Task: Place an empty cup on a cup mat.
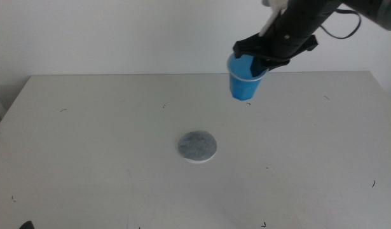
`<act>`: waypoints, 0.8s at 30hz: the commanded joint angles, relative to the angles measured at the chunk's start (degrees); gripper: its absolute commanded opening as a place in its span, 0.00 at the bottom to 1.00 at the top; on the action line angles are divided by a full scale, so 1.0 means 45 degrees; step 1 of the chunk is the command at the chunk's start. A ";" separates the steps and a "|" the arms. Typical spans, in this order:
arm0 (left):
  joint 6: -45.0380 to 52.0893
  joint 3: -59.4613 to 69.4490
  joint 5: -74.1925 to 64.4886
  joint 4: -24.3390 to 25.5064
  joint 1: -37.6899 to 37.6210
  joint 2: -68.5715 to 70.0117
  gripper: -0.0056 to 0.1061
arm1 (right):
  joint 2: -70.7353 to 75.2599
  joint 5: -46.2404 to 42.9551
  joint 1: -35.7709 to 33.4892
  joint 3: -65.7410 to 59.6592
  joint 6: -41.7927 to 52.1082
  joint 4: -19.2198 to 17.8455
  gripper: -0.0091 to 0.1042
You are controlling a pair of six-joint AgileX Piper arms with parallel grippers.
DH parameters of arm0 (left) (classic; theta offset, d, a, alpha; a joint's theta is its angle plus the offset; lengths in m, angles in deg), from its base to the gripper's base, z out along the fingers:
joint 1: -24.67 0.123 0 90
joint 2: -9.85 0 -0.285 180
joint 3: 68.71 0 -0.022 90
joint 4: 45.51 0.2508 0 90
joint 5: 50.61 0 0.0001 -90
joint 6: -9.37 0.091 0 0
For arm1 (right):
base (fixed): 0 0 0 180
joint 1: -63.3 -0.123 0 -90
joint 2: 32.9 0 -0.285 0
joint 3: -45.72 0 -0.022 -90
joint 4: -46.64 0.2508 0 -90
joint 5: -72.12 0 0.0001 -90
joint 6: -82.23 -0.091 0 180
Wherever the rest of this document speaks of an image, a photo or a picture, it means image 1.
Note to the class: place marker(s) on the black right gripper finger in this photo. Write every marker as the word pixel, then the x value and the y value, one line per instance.
pixel 276 64
pixel 258 67

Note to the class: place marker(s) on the blue plastic cup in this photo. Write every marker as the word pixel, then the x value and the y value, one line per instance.
pixel 241 84

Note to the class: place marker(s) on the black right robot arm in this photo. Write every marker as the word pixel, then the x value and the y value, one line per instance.
pixel 376 12

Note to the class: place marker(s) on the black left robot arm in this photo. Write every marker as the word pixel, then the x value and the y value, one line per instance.
pixel 27 226

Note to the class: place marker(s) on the grey round cup mat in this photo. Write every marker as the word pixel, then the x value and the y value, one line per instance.
pixel 196 147

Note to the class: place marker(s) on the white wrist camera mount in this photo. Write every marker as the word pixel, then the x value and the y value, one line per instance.
pixel 273 9

